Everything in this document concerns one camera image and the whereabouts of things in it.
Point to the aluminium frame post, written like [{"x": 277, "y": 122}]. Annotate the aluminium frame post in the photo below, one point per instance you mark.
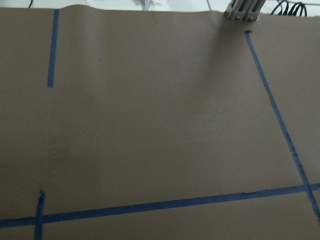
[{"x": 244, "y": 10}]

